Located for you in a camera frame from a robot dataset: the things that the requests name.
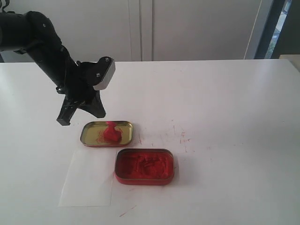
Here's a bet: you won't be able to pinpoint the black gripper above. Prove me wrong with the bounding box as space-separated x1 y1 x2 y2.
55 61 106 126

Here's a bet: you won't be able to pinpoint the red plastic stamp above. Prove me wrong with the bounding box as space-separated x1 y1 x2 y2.
103 121 122 143

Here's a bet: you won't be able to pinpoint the white paper sheet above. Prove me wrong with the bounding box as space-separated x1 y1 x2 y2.
59 148 116 207

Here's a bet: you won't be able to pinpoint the red ink pad tin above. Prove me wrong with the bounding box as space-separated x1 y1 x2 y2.
114 148 175 186

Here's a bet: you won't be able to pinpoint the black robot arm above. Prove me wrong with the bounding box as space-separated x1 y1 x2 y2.
0 11 112 126

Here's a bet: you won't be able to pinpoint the gold tin lid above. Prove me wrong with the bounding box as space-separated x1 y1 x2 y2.
80 121 133 147

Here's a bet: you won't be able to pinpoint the white cabinet doors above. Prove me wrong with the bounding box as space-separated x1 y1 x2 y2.
7 0 272 61

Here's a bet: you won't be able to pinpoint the beige box corner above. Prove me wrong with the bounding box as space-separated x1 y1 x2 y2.
279 54 300 72

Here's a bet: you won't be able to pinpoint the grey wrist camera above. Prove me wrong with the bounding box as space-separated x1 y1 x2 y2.
80 56 115 90

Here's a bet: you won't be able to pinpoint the dark window frame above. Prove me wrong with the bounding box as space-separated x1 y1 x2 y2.
254 0 300 59

